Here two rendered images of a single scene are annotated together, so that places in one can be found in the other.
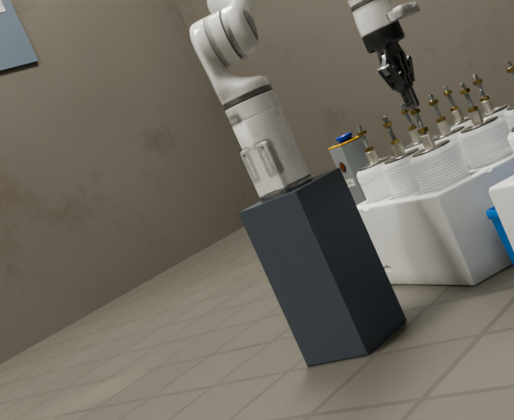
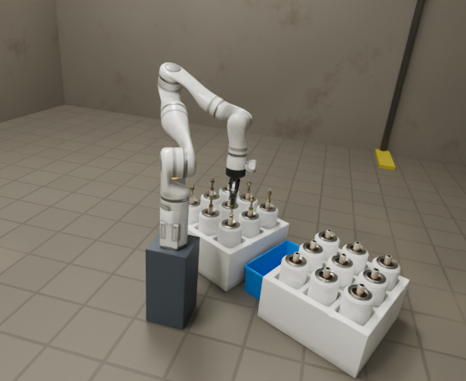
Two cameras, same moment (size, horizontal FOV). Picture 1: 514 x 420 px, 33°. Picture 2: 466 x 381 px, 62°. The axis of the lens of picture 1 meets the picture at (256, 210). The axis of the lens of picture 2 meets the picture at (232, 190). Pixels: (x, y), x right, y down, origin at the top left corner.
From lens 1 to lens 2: 83 cm
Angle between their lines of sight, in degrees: 35
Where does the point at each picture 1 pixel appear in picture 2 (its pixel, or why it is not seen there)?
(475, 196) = (242, 255)
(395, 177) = (205, 224)
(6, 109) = not seen: outside the picture
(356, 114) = (132, 84)
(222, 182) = (45, 82)
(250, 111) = (177, 209)
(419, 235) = (208, 257)
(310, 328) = (157, 308)
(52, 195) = not seen: outside the picture
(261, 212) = (160, 255)
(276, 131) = (184, 220)
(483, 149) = (249, 229)
